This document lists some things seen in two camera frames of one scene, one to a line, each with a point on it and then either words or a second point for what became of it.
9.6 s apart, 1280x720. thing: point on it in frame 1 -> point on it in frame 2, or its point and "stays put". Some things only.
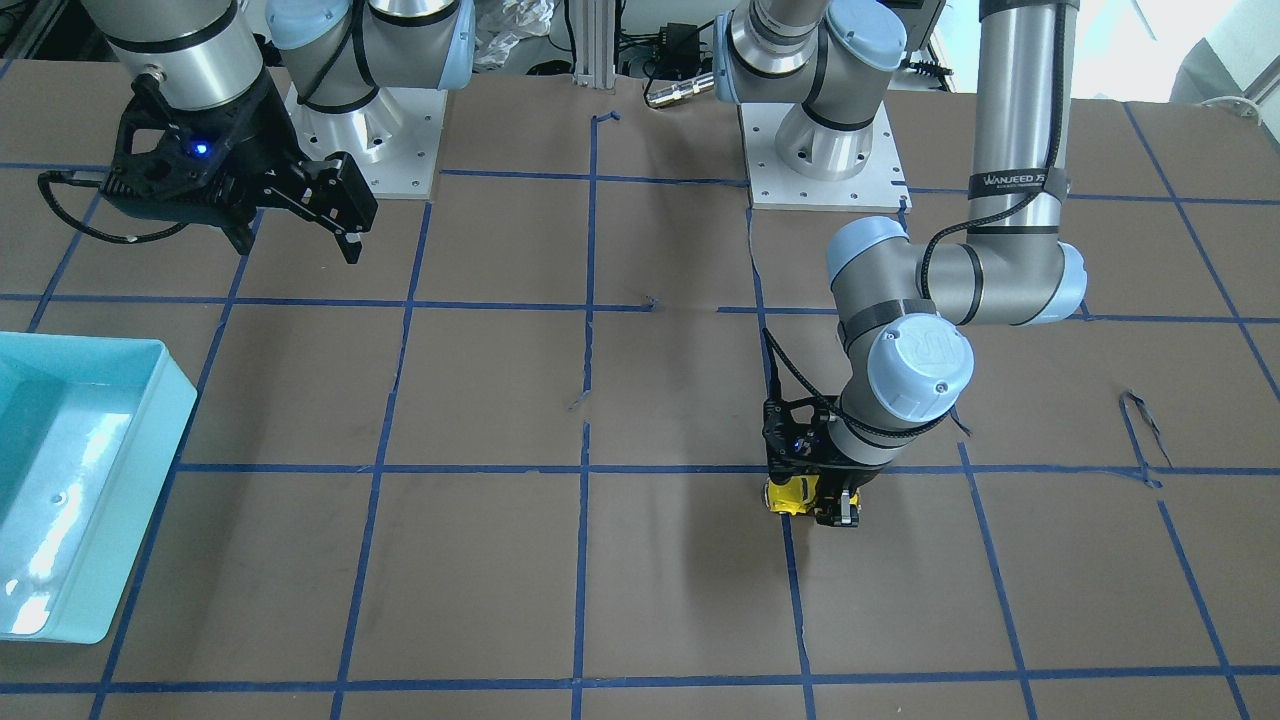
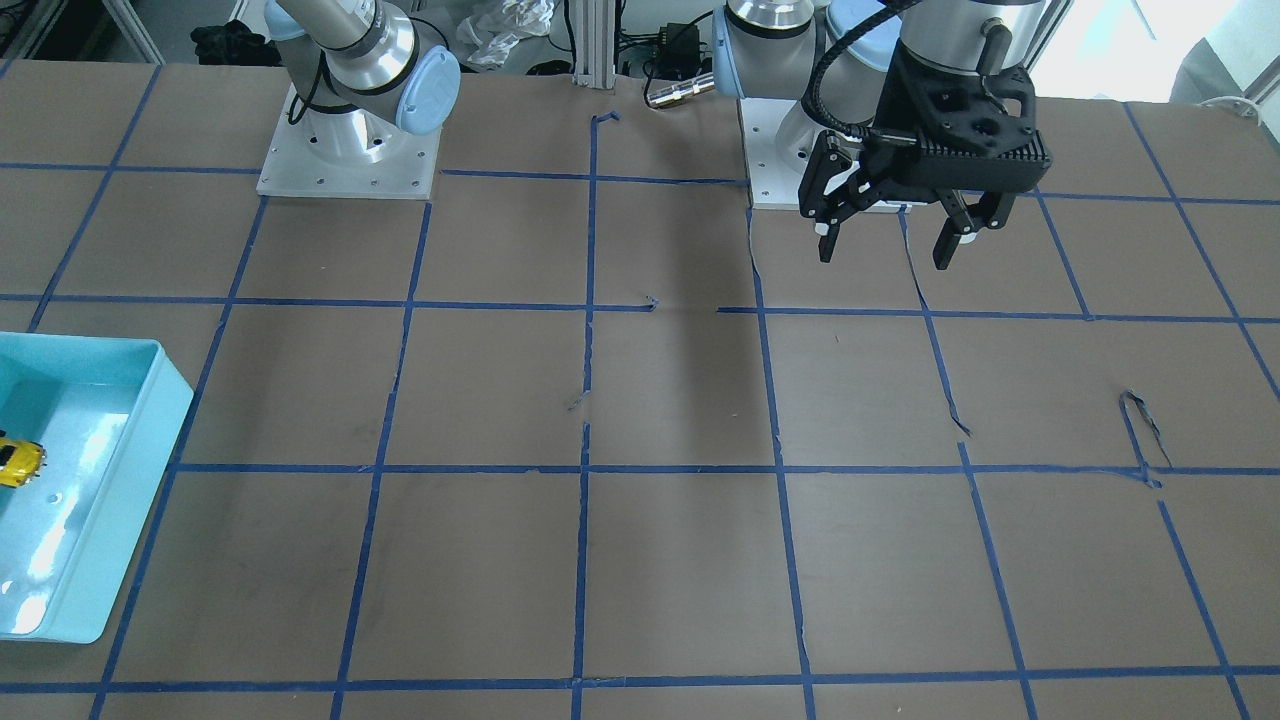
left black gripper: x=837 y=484 -> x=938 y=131
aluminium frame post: x=595 y=44 stays put
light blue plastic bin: x=89 y=426 stays put
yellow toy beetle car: x=793 y=497 -> x=20 y=461
